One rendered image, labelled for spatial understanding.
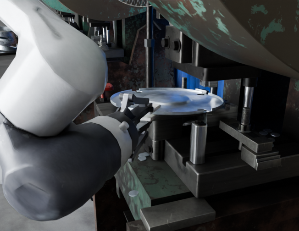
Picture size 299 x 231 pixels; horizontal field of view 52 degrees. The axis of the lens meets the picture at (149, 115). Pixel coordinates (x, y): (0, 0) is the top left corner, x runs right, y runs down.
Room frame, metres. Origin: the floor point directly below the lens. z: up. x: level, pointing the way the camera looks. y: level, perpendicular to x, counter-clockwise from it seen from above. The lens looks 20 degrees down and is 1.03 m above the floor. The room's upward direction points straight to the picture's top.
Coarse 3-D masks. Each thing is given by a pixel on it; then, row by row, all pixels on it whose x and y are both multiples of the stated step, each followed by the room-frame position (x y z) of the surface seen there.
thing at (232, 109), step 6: (222, 108) 0.73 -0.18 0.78; (234, 108) 0.74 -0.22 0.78; (204, 114) 0.73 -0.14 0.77; (210, 114) 0.72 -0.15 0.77; (216, 114) 0.72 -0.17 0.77; (222, 114) 0.73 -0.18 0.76; (228, 114) 0.74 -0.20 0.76; (234, 114) 0.74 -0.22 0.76; (204, 120) 0.72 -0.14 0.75; (210, 120) 0.72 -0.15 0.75; (216, 120) 0.72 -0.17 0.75
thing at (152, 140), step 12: (96, 108) 0.76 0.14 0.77; (108, 108) 0.73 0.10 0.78; (156, 120) 0.68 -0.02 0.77; (168, 120) 0.71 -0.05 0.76; (180, 120) 0.72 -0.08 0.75; (156, 132) 0.70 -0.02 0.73; (168, 132) 0.71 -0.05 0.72; (180, 132) 0.72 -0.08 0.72; (144, 144) 0.76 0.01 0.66; (156, 144) 0.70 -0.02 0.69; (156, 156) 0.70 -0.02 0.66
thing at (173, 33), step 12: (168, 36) 0.78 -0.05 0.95; (180, 36) 0.72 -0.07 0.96; (168, 48) 0.78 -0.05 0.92; (180, 48) 0.72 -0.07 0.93; (192, 48) 0.73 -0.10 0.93; (204, 48) 0.71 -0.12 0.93; (180, 60) 0.72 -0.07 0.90; (192, 60) 0.73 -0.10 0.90; (204, 60) 0.71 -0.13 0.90; (216, 60) 0.72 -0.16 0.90; (228, 60) 0.73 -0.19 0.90
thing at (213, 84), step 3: (201, 81) 0.80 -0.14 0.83; (204, 81) 0.78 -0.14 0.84; (213, 81) 0.78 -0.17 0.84; (216, 81) 0.78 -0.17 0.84; (201, 84) 0.80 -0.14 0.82; (204, 84) 0.78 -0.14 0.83; (207, 84) 0.78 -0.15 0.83; (210, 84) 0.77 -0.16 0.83; (213, 84) 0.78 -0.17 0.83; (216, 84) 0.78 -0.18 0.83; (210, 87) 0.77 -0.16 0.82
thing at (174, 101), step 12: (144, 96) 0.78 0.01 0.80; (156, 96) 0.78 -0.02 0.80; (168, 96) 0.78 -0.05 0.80; (180, 96) 0.78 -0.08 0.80; (192, 96) 0.81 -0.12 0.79; (204, 96) 0.81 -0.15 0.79; (216, 96) 0.80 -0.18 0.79; (132, 108) 0.64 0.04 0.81; (168, 108) 0.67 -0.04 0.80; (180, 108) 0.67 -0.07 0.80; (192, 108) 0.68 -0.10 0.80; (204, 108) 0.68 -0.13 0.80; (216, 108) 0.67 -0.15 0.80
